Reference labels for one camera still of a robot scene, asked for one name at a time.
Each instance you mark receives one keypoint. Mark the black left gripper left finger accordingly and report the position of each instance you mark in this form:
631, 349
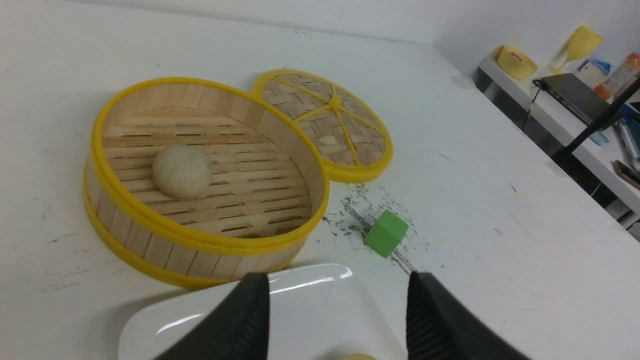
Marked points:
237, 329

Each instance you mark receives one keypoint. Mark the green cube block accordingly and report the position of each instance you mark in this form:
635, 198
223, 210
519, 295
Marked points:
386, 233

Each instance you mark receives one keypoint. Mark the black laptop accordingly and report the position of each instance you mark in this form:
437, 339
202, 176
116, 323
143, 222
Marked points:
574, 95

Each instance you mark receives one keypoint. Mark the bamboo steamer basket yellow rim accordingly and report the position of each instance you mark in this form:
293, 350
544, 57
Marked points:
268, 190

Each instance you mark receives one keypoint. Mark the white rectangular plate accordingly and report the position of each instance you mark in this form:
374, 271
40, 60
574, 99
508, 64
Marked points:
317, 312

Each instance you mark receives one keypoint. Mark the white steamed bun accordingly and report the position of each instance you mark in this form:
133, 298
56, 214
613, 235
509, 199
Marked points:
182, 172

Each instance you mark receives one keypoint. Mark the black metal stand pole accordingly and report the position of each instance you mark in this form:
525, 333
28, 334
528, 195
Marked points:
605, 117

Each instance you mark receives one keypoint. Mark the yellow steamed bun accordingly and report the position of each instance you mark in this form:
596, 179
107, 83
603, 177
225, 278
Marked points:
359, 356

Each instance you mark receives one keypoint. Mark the white side shelf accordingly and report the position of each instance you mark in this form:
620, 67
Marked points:
563, 126

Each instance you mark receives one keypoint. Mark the orange capped bottle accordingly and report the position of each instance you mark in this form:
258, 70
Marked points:
620, 78

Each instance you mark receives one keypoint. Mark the woven bamboo steamer lid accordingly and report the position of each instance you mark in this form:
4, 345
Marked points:
352, 140

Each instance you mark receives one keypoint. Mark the yellow plastic goblet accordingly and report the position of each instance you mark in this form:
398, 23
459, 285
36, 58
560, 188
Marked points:
581, 44

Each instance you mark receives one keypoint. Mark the yellow plastic bowl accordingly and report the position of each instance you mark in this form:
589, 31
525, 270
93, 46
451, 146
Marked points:
515, 63

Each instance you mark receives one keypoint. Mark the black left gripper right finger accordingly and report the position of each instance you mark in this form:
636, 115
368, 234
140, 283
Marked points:
439, 327

